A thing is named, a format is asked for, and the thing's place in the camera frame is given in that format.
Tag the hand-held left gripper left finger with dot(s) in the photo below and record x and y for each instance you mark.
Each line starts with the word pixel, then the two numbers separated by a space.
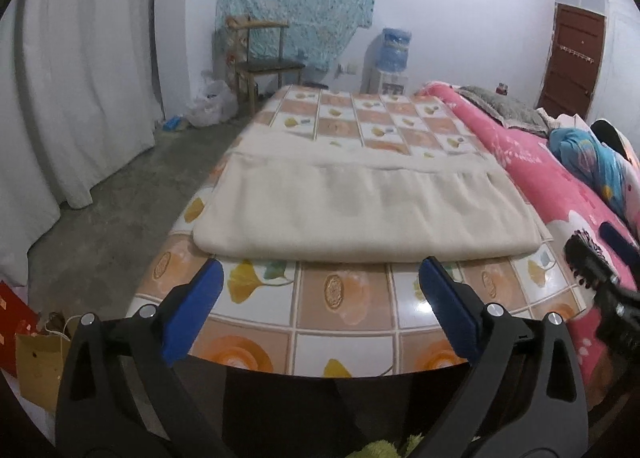
pixel 200 303

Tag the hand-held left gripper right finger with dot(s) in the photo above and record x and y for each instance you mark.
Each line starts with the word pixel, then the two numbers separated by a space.
pixel 445 298

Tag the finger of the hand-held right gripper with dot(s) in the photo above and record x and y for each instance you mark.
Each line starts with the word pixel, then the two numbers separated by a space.
pixel 585 255
pixel 617 239

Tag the cream zip jacket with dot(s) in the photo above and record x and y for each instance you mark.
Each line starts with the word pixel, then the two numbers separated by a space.
pixel 350 208

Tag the blue patterned quilt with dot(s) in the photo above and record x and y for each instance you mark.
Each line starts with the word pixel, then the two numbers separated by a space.
pixel 590 158

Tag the bed with patterned sheet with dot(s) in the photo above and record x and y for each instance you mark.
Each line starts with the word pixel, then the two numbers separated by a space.
pixel 345 288

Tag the black and pink thing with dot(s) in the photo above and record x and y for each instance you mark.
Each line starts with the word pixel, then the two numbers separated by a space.
pixel 612 136

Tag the pink blanket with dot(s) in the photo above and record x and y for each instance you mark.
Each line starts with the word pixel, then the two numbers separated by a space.
pixel 525 163

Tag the pale pink cloth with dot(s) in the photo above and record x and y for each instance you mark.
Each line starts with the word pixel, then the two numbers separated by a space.
pixel 570 121

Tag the dark cloth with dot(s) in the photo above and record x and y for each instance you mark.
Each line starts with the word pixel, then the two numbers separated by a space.
pixel 300 413

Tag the yellow-green fuzzy cloth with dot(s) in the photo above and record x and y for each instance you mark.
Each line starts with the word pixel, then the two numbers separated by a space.
pixel 380 449

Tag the brown paper bag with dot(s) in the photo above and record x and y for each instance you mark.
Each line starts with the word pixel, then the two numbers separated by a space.
pixel 37 368

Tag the grey fuzzy blanket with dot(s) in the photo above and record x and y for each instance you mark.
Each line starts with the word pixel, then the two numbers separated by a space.
pixel 495 103

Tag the small blue packet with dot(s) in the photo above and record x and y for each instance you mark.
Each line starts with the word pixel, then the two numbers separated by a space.
pixel 173 124

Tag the brown door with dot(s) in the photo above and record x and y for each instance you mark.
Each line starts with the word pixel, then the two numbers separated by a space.
pixel 570 63

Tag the red gift bag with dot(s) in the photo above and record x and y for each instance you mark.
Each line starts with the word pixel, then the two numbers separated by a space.
pixel 12 318

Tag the clear plastic bag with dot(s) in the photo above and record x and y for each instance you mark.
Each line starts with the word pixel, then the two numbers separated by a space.
pixel 212 106

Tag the white water dispenser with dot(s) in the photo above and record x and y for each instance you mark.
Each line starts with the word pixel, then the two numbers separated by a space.
pixel 390 83

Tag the wooden chair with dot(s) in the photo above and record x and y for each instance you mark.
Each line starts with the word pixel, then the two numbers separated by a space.
pixel 270 67

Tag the white curtain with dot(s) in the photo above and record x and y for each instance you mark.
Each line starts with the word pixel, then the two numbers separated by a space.
pixel 75 88

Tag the blue water bottle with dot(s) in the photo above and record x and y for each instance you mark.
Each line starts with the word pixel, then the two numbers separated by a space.
pixel 396 51

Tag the floral cloth on chair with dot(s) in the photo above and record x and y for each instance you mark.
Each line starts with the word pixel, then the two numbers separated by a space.
pixel 235 53

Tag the white wall socket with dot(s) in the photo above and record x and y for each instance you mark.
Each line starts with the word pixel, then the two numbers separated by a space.
pixel 347 68

